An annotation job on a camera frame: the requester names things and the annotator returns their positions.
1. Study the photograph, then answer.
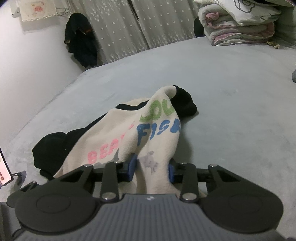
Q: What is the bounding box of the round grey phone stand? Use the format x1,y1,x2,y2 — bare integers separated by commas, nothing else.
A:
11,171,27,186

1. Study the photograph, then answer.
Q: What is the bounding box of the white flower-print pillow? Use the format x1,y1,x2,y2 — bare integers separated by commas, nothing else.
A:
194,0,296,26

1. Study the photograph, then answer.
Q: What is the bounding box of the white fringed wall cloth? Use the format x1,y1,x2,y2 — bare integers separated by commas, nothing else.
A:
20,0,59,23

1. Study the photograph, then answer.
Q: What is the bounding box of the grey star-patterned curtain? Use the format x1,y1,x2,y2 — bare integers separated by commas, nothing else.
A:
67,0,201,67

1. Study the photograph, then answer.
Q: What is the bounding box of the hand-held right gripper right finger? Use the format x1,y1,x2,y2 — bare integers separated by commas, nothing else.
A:
168,163,244,203

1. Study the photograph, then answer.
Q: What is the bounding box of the black item behind quilt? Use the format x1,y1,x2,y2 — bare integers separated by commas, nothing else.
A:
194,17,205,38

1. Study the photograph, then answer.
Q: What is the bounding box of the smartphone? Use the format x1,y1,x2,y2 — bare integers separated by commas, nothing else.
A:
0,146,14,186

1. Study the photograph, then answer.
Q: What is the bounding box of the cream and black sweatshirt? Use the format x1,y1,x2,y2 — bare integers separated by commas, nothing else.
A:
32,85,208,199

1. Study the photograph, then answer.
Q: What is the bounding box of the grey bed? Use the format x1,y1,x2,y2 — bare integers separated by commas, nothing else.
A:
0,35,296,241

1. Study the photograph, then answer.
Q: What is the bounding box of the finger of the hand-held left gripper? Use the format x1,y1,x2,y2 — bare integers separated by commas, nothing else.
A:
13,181,38,194

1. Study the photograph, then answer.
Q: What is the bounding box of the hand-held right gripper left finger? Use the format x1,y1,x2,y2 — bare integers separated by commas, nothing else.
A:
54,153,138,202

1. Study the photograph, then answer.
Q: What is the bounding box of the folded white and pink quilt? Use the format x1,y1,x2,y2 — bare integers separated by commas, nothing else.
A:
198,5,276,47

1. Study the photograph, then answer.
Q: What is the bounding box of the grey wall cable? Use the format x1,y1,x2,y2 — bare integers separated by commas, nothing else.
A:
57,6,70,18

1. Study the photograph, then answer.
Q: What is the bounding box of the hanging dark jacket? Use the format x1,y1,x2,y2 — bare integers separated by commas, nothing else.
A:
64,13,99,68

